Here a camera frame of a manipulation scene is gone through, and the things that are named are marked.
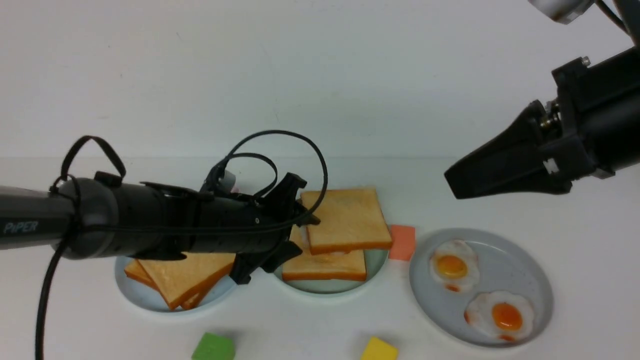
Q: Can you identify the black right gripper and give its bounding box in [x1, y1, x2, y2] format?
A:
[444, 47, 640, 199]

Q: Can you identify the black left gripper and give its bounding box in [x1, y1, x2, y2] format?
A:
[199, 173, 320, 285]

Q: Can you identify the toast bread slice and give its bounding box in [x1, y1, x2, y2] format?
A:
[306, 187, 393, 255]
[135, 253, 236, 311]
[124, 259, 206, 310]

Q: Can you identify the toast slice sandwich base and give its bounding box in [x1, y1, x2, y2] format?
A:
[281, 226, 368, 281]

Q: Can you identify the fried egg toy top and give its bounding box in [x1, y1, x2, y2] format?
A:
[299, 226, 351, 256]

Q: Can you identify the fried egg toy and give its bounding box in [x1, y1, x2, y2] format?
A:
[429, 238, 481, 293]
[463, 291, 537, 343]
[299, 226, 351, 256]

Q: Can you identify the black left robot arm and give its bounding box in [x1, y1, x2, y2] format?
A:
[0, 171, 320, 285]

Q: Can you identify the grey egg plate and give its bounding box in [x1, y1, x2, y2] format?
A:
[409, 228, 554, 349]

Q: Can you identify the fried egg toy back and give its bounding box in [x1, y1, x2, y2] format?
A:
[429, 238, 481, 293]

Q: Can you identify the mint green centre plate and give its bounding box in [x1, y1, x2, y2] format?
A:
[275, 249, 391, 297]

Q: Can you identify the green wooden block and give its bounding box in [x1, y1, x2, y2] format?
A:
[190, 332, 236, 360]

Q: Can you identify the light blue bread plate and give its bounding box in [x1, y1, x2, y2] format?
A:
[114, 256, 237, 316]

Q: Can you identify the orange wooden block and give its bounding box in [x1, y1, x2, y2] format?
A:
[388, 224, 416, 262]

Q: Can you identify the fried egg toy front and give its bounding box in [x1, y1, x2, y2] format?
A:
[463, 291, 537, 343]

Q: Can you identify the yellow wooden block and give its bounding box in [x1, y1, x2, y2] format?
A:
[360, 336, 399, 360]

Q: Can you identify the black left camera cable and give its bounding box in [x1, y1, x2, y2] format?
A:
[34, 130, 329, 360]

